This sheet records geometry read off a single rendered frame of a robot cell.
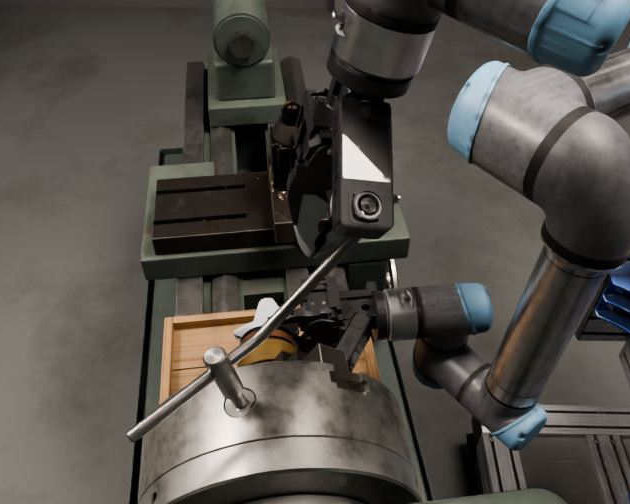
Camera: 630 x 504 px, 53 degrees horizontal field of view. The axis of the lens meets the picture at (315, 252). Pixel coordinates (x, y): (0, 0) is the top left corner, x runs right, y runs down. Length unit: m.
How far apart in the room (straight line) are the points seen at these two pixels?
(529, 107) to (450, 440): 1.48
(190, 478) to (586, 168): 0.49
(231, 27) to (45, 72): 2.48
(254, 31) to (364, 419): 1.10
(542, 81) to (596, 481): 1.31
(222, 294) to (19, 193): 1.95
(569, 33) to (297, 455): 0.42
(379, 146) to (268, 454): 0.30
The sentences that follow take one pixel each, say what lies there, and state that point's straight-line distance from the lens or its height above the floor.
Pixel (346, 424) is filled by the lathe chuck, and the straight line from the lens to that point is 0.66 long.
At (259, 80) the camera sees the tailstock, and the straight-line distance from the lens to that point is 1.64.
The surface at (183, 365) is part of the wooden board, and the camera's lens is 1.12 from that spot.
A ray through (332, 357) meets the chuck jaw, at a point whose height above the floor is 1.20.
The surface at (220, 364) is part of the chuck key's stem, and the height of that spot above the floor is 1.32.
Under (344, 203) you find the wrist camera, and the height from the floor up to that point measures 1.47.
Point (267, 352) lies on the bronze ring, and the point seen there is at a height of 1.12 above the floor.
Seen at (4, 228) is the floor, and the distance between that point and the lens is 2.92.
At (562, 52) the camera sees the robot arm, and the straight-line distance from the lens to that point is 0.45.
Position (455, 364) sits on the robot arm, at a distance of 0.96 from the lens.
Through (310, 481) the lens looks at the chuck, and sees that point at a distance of 0.64.
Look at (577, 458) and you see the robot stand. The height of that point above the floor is 0.21.
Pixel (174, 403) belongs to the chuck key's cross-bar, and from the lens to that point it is 0.59.
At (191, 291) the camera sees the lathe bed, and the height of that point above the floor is 0.86.
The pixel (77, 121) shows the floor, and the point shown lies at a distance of 3.45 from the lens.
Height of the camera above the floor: 1.79
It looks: 45 degrees down
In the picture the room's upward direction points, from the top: straight up
